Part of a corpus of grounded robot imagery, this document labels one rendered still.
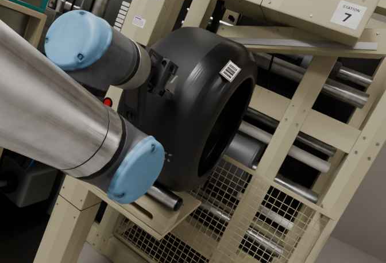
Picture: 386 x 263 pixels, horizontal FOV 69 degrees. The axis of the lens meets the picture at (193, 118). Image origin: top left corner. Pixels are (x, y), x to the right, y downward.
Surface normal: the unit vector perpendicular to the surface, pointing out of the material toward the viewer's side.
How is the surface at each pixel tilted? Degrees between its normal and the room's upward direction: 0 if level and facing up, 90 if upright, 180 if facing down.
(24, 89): 77
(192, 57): 52
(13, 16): 90
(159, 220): 90
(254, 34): 90
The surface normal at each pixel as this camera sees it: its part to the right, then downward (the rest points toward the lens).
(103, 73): 0.74, 0.37
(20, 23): 0.84, 0.44
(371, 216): -0.14, 0.13
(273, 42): -0.37, 0.01
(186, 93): -0.25, -0.23
